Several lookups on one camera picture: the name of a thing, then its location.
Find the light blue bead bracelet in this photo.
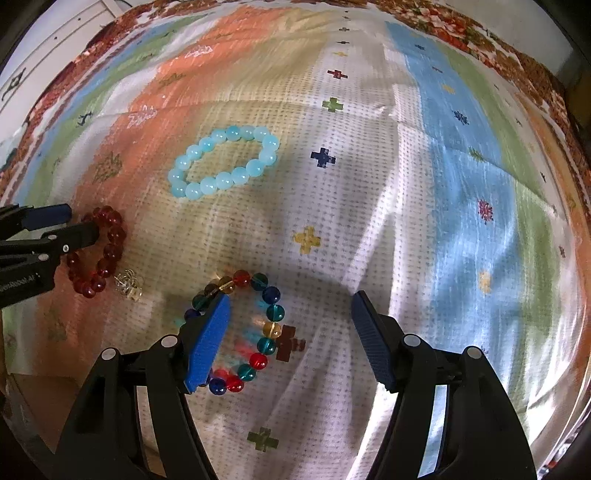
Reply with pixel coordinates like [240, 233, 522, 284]
[167, 124, 280, 201]

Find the colourful striped mat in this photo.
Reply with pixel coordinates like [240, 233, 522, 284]
[0, 0, 583, 480]

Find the white headboard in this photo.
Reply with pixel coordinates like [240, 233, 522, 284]
[0, 0, 117, 123]

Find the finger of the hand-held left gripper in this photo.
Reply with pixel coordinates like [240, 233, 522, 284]
[0, 203, 72, 241]
[0, 224, 100, 271]

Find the red bead bracelet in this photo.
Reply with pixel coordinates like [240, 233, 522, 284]
[66, 206, 127, 298]

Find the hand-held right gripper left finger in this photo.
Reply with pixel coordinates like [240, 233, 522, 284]
[54, 293, 232, 480]

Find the multicolour glass bead bracelet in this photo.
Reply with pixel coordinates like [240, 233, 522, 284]
[184, 270, 283, 395]

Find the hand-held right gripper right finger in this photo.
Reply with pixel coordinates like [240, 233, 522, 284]
[351, 291, 539, 480]

